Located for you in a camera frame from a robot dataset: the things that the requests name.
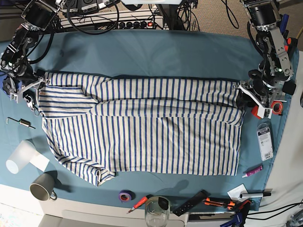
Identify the clear plastic bit case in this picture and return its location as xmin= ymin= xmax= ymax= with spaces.
xmin=257 ymin=122 xmax=274 ymax=161

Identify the red cube block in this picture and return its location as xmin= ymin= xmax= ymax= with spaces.
xmin=251 ymin=105 xmax=261 ymax=119

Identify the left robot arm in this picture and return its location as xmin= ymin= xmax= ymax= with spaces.
xmin=236 ymin=0 xmax=297 ymax=118

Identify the black remote control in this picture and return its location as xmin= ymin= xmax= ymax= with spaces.
xmin=172 ymin=190 xmax=210 ymax=217

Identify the red tape roll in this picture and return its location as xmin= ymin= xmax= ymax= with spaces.
xmin=271 ymin=101 xmax=284 ymax=115

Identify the orange handled screwdriver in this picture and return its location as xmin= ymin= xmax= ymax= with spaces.
xmin=128 ymin=194 xmax=153 ymax=213

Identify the orange black utility knife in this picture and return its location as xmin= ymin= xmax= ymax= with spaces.
xmin=202 ymin=197 xmax=235 ymax=210

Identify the orange black clamp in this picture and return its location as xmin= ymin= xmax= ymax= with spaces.
xmin=285 ymin=37 xmax=298 ymax=61

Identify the blue black bar clamp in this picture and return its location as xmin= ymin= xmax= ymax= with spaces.
xmin=220 ymin=200 xmax=252 ymax=227

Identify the blue clamp block black knob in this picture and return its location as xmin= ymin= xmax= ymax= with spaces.
xmin=2 ymin=76 xmax=19 ymax=96

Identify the black square box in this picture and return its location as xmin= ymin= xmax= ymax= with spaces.
xmin=282 ymin=81 xmax=296 ymax=96

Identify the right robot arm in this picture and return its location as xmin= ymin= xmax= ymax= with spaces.
xmin=0 ymin=0 xmax=62 ymax=102

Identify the black power strip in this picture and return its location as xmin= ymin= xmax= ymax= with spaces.
xmin=113 ymin=20 xmax=163 ymax=30

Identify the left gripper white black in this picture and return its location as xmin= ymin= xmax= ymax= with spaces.
xmin=233 ymin=79 xmax=275 ymax=118

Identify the black hex key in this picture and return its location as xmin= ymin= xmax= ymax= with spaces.
xmin=6 ymin=117 xmax=20 ymax=124

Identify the blue white striped T-shirt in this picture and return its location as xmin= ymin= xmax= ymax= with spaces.
xmin=38 ymin=73 xmax=245 ymax=186

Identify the blue spring clamp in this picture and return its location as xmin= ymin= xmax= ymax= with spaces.
xmin=279 ymin=14 xmax=289 ymax=34

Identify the white paper card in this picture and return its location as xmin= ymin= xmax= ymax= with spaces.
xmin=227 ymin=184 xmax=248 ymax=202

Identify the clear glass jar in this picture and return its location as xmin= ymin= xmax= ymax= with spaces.
xmin=145 ymin=196 xmax=170 ymax=227

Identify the purple tape roll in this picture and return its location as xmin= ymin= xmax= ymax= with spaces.
xmin=118 ymin=190 xmax=135 ymax=202

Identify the teal table cloth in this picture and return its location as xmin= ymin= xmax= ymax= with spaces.
xmin=0 ymin=30 xmax=277 ymax=208

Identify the grey ceramic mug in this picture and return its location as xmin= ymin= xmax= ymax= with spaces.
xmin=29 ymin=173 xmax=57 ymax=201

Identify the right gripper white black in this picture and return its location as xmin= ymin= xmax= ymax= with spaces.
xmin=9 ymin=69 xmax=47 ymax=102

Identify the white marker pen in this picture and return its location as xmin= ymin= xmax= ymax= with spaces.
xmin=239 ymin=192 xmax=271 ymax=199

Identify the purple glue tube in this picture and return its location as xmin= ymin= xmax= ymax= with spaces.
xmin=242 ymin=165 xmax=263 ymax=178

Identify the metal carabiner key clip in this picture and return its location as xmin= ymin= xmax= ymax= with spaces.
xmin=23 ymin=94 xmax=40 ymax=117

